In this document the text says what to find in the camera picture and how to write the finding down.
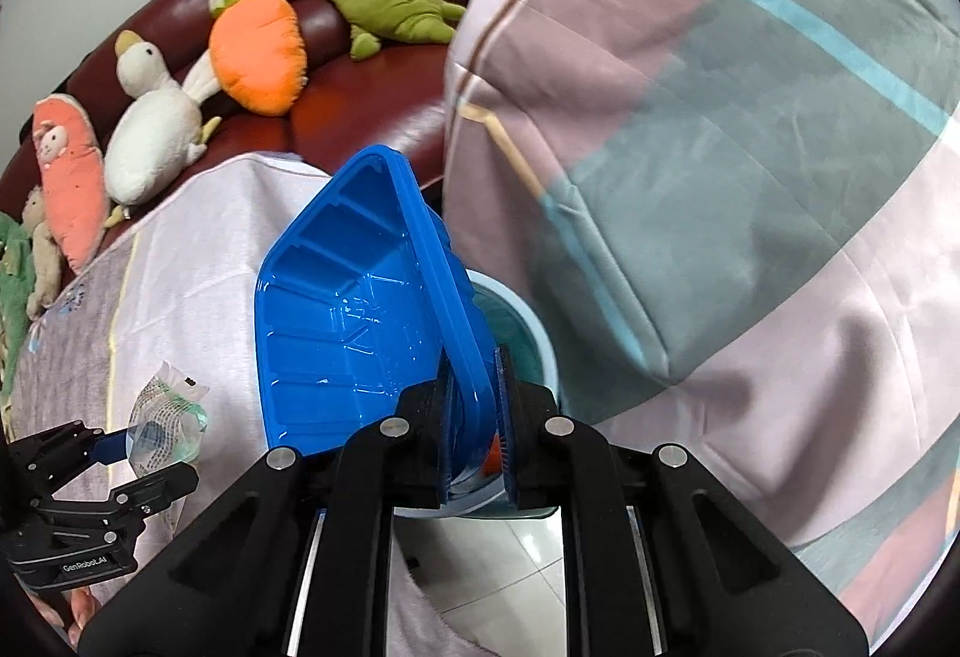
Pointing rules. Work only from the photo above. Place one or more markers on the white duck plush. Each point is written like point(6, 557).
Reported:
point(150, 132)

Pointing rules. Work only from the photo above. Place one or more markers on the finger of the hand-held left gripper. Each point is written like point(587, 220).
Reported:
point(105, 447)
point(157, 481)

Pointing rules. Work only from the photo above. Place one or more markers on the pink carrot plush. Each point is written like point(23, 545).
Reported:
point(71, 192)

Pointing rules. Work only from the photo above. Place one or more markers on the teal plastic bin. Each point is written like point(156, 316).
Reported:
point(517, 327)

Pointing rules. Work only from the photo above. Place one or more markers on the orange carrot rabbit plush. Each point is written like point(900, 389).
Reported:
point(255, 57)

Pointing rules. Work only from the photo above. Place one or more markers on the bright green dinosaur plush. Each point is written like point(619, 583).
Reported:
point(11, 297)

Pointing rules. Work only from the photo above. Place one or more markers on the plaid bed sheet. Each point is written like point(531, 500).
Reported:
point(712, 139)

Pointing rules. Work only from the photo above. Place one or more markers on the blue plastic tray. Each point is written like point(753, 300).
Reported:
point(345, 327)

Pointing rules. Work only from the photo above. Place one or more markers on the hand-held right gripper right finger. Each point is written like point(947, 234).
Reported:
point(504, 424)

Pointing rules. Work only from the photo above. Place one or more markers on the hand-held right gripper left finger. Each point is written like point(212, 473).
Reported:
point(420, 432)

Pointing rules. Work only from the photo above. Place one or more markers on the beige plush toy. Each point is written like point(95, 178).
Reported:
point(41, 252)

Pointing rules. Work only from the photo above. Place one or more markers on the dark red leather sofa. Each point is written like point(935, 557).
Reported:
point(352, 117)

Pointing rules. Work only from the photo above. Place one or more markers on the person's left hand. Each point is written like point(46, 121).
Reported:
point(75, 616)

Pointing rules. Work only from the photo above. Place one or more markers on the teal clear plastic wrapper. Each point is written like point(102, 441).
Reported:
point(169, 409)

